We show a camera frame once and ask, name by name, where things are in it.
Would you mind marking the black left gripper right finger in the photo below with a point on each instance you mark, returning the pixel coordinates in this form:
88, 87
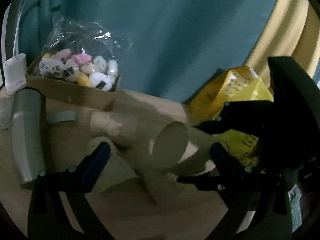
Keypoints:
258, 203

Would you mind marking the beige paper cup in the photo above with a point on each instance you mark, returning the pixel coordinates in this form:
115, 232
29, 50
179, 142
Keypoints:
182, 150

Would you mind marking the patterned paper cup lying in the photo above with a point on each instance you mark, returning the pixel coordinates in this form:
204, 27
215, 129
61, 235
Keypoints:
120, 128

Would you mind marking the grey metal thermos bottle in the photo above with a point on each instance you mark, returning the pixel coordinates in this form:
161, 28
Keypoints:
28, 134

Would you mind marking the yellow snack bag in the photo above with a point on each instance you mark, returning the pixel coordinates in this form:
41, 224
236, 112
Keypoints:
231, 107

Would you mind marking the brown cardboard box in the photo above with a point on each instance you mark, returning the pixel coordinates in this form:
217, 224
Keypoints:
69, 92

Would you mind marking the plastic bag of plush toys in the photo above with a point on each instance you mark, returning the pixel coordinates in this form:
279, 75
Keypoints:
84, 53

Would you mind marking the teal curtain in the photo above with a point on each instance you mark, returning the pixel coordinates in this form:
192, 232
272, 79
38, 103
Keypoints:
177, 45

